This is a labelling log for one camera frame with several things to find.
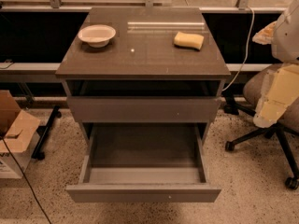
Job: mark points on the white bowl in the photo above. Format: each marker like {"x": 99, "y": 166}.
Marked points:
{"x": 96, "y": 36}

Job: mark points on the grey drawer cabinet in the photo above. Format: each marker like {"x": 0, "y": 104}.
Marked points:
{"x": 141, "y": 60}

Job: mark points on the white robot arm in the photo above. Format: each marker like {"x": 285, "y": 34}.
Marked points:
{"x": 285, "y": 42}

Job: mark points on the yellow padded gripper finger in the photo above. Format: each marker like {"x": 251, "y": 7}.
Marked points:
{"x": 265, "y": 35}
{"x": 279, "y": 90}

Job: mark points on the grey drawer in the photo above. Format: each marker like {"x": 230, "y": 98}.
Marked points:
{"x": 143, "y": 110}
{"x": 144, "y": 163}

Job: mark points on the cardboard box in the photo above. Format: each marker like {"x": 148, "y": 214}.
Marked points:
{"x": 18, "y": 128}

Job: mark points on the brown office chair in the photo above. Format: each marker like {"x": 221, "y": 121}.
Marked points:
{"x": 288, "y": 123}

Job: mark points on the yellow sponge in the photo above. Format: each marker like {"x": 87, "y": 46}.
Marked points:
{"x": 189, "y": 40}

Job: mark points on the grey top drawer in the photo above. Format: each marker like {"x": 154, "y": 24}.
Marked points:
{"x": 143, "y": 110}

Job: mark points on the black metal stand leg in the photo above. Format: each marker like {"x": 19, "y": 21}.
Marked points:
{"x": 43, "y": 131}

